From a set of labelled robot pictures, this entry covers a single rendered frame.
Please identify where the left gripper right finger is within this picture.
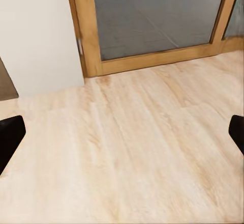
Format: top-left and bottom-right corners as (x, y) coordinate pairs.
(228, 115), (244, 155)

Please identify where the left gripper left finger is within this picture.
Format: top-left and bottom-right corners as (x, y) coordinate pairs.
(0, 115), (26, 175)

